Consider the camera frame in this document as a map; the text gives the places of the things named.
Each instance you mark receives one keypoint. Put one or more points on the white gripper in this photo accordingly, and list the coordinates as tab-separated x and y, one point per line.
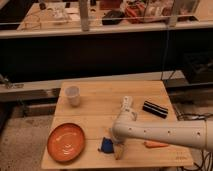
107	144

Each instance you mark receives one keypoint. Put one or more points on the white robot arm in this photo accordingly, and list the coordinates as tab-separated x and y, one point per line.
197	134

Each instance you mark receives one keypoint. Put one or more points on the orange ceramic bowl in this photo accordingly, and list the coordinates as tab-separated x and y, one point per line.
66	142

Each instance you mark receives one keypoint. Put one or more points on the wooden table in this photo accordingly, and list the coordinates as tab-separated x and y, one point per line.
99	106

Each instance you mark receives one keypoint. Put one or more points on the orange carrot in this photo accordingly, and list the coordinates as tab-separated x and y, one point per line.
153	144

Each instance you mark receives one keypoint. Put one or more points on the black striped block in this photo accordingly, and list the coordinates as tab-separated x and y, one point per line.
155	109

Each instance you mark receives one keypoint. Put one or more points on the white plastic cup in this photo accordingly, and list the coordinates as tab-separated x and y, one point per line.
73	95

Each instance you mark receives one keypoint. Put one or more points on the black box at right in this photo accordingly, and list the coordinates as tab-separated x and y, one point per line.
198	67

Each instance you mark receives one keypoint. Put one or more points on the black bag on bench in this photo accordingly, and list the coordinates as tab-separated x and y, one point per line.
112	17

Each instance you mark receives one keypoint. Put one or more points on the grey metal post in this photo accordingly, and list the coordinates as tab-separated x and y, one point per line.
83	9

